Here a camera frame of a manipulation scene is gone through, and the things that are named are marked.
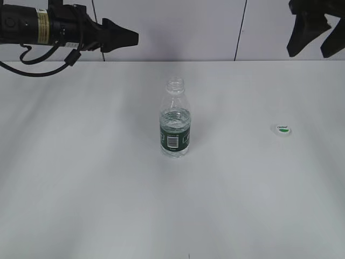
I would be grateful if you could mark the white green bottle cap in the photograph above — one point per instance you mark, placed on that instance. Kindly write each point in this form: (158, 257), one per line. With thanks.
(281, 130)

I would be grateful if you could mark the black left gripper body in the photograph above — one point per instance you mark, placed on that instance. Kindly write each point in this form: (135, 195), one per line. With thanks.
(70, 24)

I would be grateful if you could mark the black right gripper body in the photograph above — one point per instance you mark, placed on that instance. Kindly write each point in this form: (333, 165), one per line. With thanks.
(330, 7)

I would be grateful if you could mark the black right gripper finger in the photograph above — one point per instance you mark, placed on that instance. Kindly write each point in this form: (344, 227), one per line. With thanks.
(307, 27)
(335, 41)

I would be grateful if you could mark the clear green-labelled water bottle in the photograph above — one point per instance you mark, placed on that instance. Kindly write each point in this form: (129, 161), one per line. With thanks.
(175, 119)

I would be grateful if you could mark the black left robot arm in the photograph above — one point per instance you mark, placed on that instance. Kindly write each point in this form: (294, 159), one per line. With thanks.
(27, 25)

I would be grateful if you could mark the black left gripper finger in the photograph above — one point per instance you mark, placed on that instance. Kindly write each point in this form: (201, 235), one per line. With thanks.
(112, 37)

